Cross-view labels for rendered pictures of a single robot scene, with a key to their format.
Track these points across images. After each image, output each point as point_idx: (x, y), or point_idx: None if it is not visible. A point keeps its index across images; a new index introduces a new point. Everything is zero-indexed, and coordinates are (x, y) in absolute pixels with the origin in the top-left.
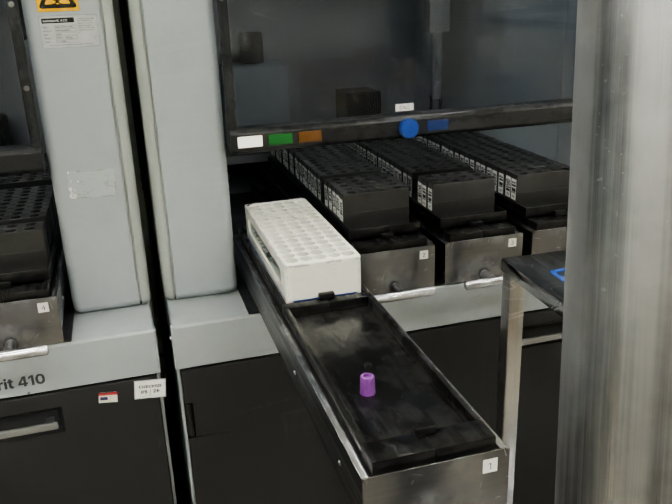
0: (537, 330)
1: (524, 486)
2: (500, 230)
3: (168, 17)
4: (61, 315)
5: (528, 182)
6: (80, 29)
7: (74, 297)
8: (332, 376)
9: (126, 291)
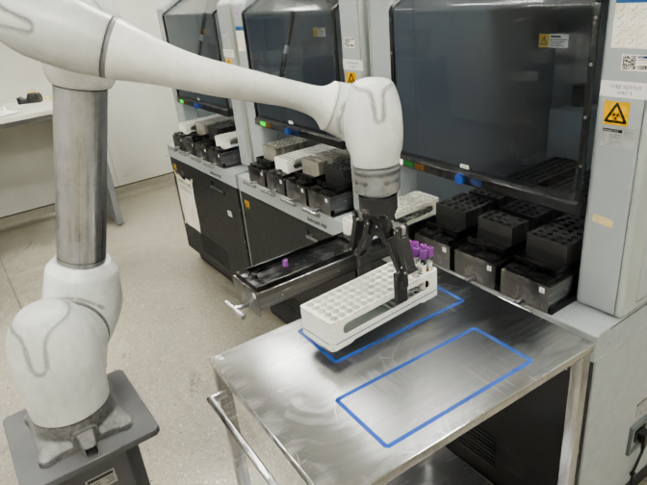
0: None
1: (498, 426)
2: (484, 257)
3: None
4: (334, 206)
5: (533, 241)
6: None
7: (353, 203)
8: (294, 257)
9: None
